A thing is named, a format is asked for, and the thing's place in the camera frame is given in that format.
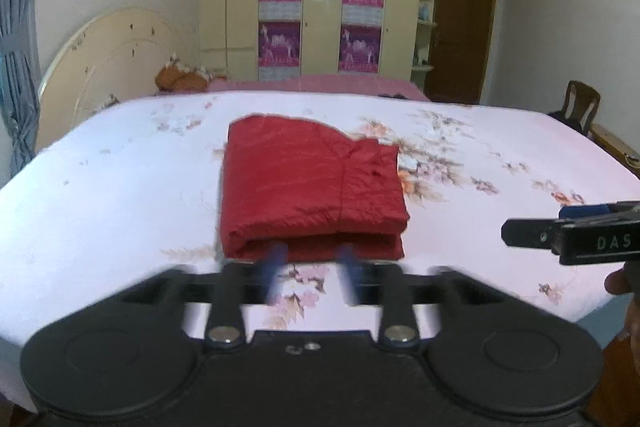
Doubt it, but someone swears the red puffer jacket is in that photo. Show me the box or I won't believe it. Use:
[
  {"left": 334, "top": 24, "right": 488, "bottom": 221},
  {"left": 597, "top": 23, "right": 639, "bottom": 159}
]
[{"left": 218, "top": 115, "right": 410, "bottom": 262}]

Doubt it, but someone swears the cream curved headboard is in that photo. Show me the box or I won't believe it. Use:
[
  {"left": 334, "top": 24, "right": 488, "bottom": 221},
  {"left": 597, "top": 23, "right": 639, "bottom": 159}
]
[{"left": 36, "top": 8, "right": 198, "bottom": 150}]

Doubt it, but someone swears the lower right purple poster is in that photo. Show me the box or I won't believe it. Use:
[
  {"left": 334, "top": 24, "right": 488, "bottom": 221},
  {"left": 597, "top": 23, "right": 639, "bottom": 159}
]
[{"left": 338, "top": 25, "right": 381, "bottom": 75}]

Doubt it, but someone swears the lower left purple poster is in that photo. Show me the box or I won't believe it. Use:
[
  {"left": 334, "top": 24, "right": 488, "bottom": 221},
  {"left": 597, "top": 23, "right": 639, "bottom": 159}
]
[{"left": 258, "top": 20, "right": 300, "bottom": 81}]

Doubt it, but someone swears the blue grey curtain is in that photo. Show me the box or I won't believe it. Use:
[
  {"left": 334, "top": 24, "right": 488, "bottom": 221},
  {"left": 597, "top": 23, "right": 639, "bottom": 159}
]
[{"left": 1, "top": 0, "right": 40, "bottom": 174}]

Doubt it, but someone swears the black garment on bed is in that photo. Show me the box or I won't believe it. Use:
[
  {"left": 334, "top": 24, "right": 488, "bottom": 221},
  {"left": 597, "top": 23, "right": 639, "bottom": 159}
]
[{"left": 378, "top": 93, "right": 410, "bottom": 100}]

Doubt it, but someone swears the white floral bed sheet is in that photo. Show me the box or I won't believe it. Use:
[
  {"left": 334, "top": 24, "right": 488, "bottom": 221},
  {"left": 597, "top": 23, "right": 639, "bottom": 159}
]
[{"left": 1, "top": 92, "right": 639, "bottom": 409}]

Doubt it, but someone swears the person right hand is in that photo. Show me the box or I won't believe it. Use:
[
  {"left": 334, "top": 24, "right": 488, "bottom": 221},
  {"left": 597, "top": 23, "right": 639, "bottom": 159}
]
[{"left": 604, "top": 269, "right": 640, "bottom": 373}]

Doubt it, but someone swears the brown wooden door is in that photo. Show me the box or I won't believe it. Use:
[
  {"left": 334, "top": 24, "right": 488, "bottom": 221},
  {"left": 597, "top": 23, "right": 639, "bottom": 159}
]
[{"left": 424, "top": 0, "right": 496, "bottom": 104}]

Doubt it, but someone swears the wooden chair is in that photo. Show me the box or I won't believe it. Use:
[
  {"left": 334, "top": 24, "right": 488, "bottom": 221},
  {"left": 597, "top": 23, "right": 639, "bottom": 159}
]
[{"left": 563, "top": 80, "right": 601, "bottom": 132}]

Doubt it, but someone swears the black bag on chair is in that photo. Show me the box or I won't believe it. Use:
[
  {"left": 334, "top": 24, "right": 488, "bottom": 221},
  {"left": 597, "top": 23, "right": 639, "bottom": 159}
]
[{"left": 549, "top": 112, "right": 588, "bottom": 135}]

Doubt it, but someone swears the orange patterned pillow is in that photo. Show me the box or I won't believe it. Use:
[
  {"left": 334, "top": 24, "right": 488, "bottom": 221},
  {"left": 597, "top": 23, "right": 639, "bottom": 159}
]
[{"left": 155, "top": 54, "right": 228, "bottom": 93}]

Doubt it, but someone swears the wooden side table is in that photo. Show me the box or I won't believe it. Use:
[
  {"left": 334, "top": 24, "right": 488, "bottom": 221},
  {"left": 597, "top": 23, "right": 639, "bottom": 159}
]
[{"left": 590, "top": 124, "right": 640, "bottom": 178}]

